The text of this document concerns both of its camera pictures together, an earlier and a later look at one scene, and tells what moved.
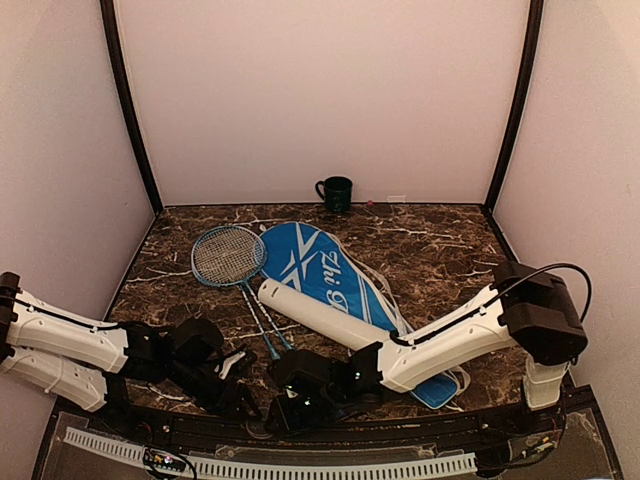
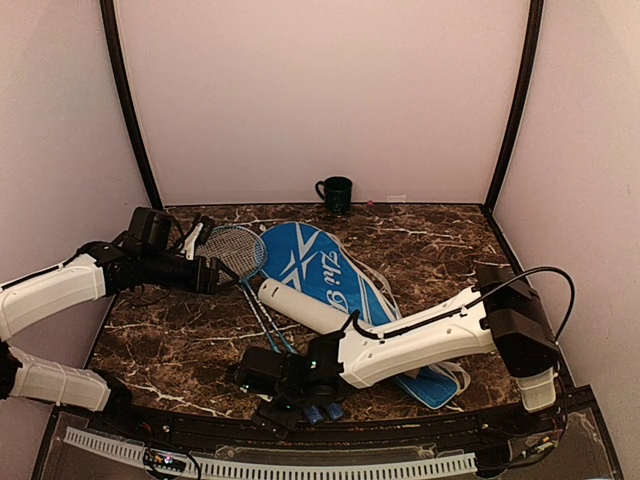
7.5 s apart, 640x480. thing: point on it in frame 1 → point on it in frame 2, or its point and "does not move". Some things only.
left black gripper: [233, 402] → [208, 285]
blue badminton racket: [232, 256] does not move
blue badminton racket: [232, 255] does not move
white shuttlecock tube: [325, 319] does not move
